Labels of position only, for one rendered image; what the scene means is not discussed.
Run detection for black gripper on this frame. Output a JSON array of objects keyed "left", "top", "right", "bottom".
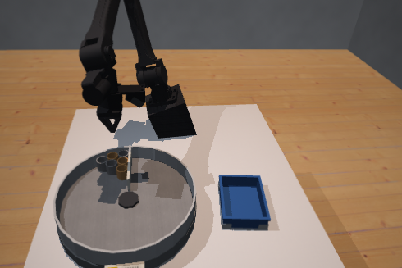
[{"left": 96, "top": 97, "right": 123, "bottom": 133}]

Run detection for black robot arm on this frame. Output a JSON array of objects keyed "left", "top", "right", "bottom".
[{"left": 79, "top": 0, "right": 178, "bottom": 110}]

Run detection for dark grey metal sleeve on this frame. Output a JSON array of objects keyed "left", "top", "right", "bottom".
[
  {"left": 106, "top": 159, "right": 117, "bottom": 175},
  {"left": 96, "top": 156, "right": 108, "bottom": 171},
  {"left": 118, "top": 150, "right": 129, "bottom": 158}
]

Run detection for bronze bushing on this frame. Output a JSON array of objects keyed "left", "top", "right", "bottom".
[
  {"left": 107, "top": 152, "right": 118, "bottom": 161},
  {"left": 117, "top": 157, "right": 128, "bottom": 166},
  {"left": 116, "top": 164, "right": 127, "bottom": 180}
]

